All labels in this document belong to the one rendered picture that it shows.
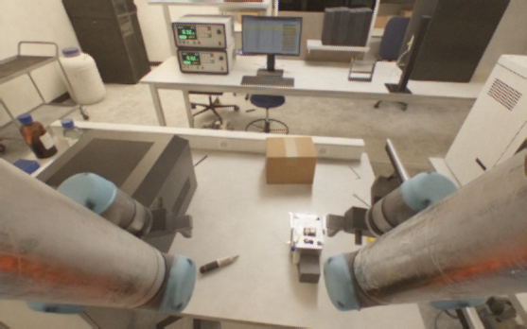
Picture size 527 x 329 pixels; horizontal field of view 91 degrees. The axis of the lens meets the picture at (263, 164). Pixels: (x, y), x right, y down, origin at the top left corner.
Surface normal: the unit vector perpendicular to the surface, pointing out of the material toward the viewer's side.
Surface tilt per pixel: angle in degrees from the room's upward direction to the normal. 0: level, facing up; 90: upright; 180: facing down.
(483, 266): 100
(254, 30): 86
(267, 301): 0
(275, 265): 0
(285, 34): 86
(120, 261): 88
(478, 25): 90
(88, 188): 24
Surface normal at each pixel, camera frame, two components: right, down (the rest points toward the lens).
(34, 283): 0.65, 0.64
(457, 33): -0.11, 0.62
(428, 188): 0.09, -0.45
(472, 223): -1.00, -0.02
